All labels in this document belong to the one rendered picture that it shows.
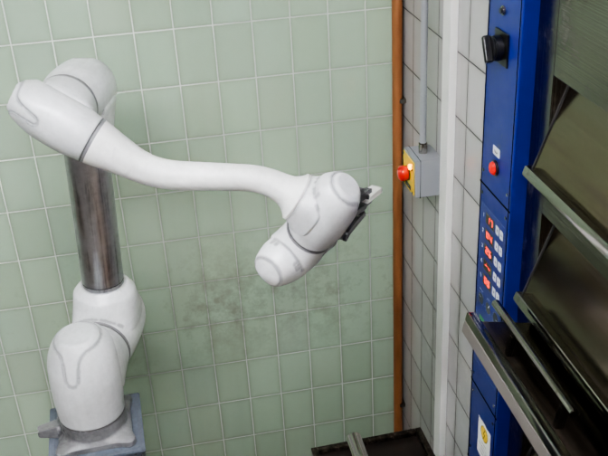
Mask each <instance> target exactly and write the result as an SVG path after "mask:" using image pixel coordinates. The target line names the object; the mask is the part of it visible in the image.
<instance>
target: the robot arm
mask: <svg viewBox="0 0 608 456"><path fill-rule="evenodd" d="M116 95H117V83H116V80H115V77H114V75H113V73H112V71H111V70H110V68H109V67H108V66H107V65H106V64H105V63H104V62H101V61H100V60H97V59H94V58H72V59H70V60H68V61H66V62H63V63H62V64H60V65H59V66H58V67H56V68H55V69H54V70H53V71H51V72H50V73H49V74H48V75H47V77H46V78H45V79H44V81H39V80H24V81H21V82H18V83H17V84H16V86H15V88H14V91H13V93H12V95H11V97H10V100H9V101H8V103H7V105H6V108H7V110H8V114H9V115H10V116H11V118H12V119H13V120H14V122H15V123H16V124H17V125H18V126H19V127H20V128H21V129H22V130H24V131H25V132H26V133H27V134H28V135H30V136H31V137H33V138H35V139H36V140H38V141H40V142H41V143H43V144H44V145H45V146H47V147H50V148H51V149H53V150H55V151H57V152H59V153H61V154H63V155H64V162H65V168H66V175H67V181H68V187H69V194H70V200H71V212H72V219H73V226H74V232H75V239H76V245H77V252H78V258H79V264H80V271H81V281H80V282H79V283H78V285H77V286H76V287H75V289H74V291H73V310H72V323H71V324H70V325H68V326H66V327H64V328H62V329H61V330H60V331H59V332H58V333H57V334H56V335H55V336H54V338H53V340H52V343H51V344H50V347H49V351H48V356H47V371H48V377H49V383H50V387H51V392H52V399H53V401H54V405H55V408H56V410H57V412H56V413H57V416H58V417H57V419H56V420H53V421H51V422H48V423H44V424H42V425H39V426H38V427H37V431H39V432H38V436H39V438H59V445H58V447H57V450H56V452H55V453H56V456H77V455H82V454H86V453H91V452H96V451H105V450H109V449H114V448H120V447H124V448H128V447H132V446H134V445H135V444H136V442H137V440H136V436H135V434H134V433H133V432H132V422H131V412H130V407H131V405H132V397H131V396H130V395H128V394H124V390H123V386H124V384H125V380H126V373H127V368H128V361H129V359H130V358H131V357H132V355H133V353H134V351H135V349H136V347H137V345H138V341H139V340H140V337H141V334H142V331H143V328H144V325H145V320H146V309H145V305H144V302H143V299H142V298H141V296H140V295H139V293H138V291H137V288H136V285H135V283H134V281H133V280H132V279H130V278H129V277H128V276H127V275H125V274H123V268H122V260H121V251H120V243H119V228H118V220H117V212H116V205H115V196H114V188H113V180H112V174H115V175H118V176H122V177H125V178H127V179H129V180H131V181H134V182H137V183H140V184H142V185H148V186H152V187H156V188H162V189H169V190H189V191H245V192H254V193H258V194H261V195H265V196H267V197H269V198H270V199H271V200H273V201H274V202H275V203H276V204H277V205H278V206H279V207H280V209H281V212H282V218H284V219H285V220H286V221H287V222H286V223H285V224H283V225H282V226H281V228H280V229H279V230H278V231H277V232H275V233H274V234H273V235H272V236H271V238H270V239H269V240H268V241H267V242H266V243H264V244H263V246H262V247H261V249H260V251H259V252H258V254H257V256H256V259H255V262H254V264H255V269H256V271H257V272H258V274H259V275H260V277H261V278H262V279H263V280H264V281H265V282H267V283H268V284H269V285H271V286H273V287H279V286H284V285H287V284H290V283H292V282H293V281H295V280H298V279H299V278H301V277H302V276H303V275H305V274H306V273H307V272H308V271H310V270H311V269H312V268H313V267H314V266H315V265H317V264H318V263H319V261H320V260H321V258H322V256H323V255H325V254H326V252H328V251H329V250H330V249H332V248H333V247H334V246H335V245H336V244H337V240H341V241H344V242H346V241H347V239H348V237H349V235H350V234H351V233H352V232H353V231H354V230H355V229H356V227H357V226H358V225H359V224H360V222H361V221H362V220H363V219H364V217H365V216H366V212H365V209H366V208H367V206H368V205H370V204H371V203H372V200H374V199H375V198H376V197H377V196H379V195H380V194H382V193H383V191H382V190H383V187H381V186H376V185H371V186H369V187H366V188H362V187H359V186H358V184H357V182H356V180H355V179H354V178H353V177H352V176H350V175H348V174H346V173H344V172H341V171H333V172H328V173H325V174H323V175H322V176H312V175H309V174H306V175H304V176H291V175H288V174H285V173H283V172H281V171H278V170H275V169H272V168H268V167H265V166H256V165H246V164H230V163H212V162H193V161H177V160H170V159H165V158H161V157H156V156H154V155H152V154H150V153H148V152H147V151H145V150H144V149H142V148H141V147H139V146H138V145H136V144H135V143H134V142H133V141H131V140H130V139H129V138H127V137H126V136H125V135H124V134H122V133H121V132H120V131H119V130H118V129H116V128H115V127H114V122H115V108H116ZM358 215H359V216H358Z"/></svg>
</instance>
